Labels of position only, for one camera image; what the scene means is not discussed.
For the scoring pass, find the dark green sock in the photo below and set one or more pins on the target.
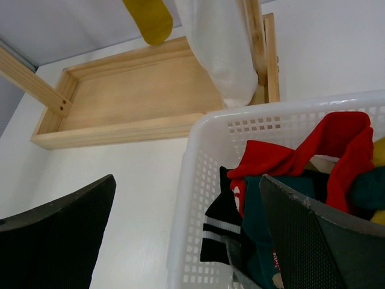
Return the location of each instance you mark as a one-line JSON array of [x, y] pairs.
[[260, 258]]

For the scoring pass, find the red sock with pompom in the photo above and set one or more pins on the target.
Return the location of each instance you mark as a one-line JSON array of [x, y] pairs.
[[346, 135], [238, 186]]

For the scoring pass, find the white perforated plastic basket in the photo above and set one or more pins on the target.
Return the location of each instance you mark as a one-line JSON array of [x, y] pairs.
[[219, 139]]

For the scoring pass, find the white cloth garment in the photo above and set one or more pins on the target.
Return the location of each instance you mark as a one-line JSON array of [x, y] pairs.
[[217, 36]]

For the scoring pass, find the wooden clothes rack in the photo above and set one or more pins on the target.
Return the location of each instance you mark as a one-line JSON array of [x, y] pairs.
[[152, 93]]

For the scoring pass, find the dark clothes in basket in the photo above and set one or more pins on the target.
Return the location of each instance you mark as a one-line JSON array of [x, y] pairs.
[[224, 240]]

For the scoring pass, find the yellow sock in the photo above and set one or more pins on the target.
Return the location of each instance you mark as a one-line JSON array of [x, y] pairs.
[[152, 18], [378, 187]]

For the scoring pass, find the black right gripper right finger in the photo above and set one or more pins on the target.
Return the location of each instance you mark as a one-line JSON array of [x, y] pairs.
[[318, 246]]

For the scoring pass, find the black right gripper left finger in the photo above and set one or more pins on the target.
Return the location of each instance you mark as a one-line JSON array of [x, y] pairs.
[[56, 245]]

